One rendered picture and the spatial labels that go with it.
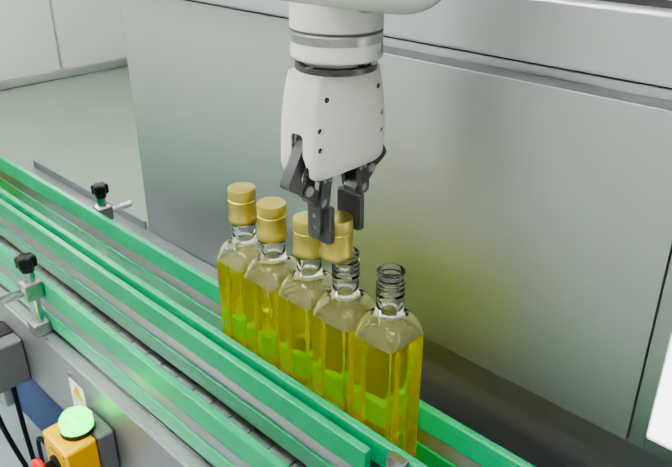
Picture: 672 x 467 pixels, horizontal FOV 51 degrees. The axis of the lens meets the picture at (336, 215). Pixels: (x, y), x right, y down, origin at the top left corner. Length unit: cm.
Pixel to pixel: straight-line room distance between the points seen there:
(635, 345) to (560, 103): 24
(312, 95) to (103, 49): 667
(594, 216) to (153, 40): 78
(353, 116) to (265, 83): 37
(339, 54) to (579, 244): 30
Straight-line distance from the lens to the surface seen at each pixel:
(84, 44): 715
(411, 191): 81
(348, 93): 63
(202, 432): 85
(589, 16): 67
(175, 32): 115
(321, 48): 60
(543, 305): 76
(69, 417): 102
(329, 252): 70
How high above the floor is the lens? 166
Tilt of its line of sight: 26 degrees down
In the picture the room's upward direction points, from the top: straight up
